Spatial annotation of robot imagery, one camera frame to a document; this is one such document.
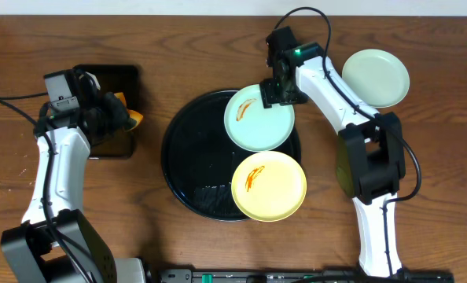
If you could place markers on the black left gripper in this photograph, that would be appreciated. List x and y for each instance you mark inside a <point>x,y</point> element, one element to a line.
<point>110,111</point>

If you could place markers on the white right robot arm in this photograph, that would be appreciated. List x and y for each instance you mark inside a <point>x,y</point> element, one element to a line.
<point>370,158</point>

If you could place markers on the black rectangular water tray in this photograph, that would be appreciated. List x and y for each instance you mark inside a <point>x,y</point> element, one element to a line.
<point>116,78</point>

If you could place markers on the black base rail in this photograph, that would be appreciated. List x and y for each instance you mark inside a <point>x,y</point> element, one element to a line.
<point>331,276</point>

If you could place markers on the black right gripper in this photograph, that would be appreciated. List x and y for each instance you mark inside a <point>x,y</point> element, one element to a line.
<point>270,97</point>

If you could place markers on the yellow plate with sauce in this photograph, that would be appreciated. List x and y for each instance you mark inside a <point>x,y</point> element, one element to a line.
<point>268,186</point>

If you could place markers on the round black serving tray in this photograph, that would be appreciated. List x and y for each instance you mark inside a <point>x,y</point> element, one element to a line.
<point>199,159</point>

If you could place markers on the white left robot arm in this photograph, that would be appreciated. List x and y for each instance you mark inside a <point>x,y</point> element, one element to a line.
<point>55,242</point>

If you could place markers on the mint plate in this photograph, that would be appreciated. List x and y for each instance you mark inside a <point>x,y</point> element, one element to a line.
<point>378,77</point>
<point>255,128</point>

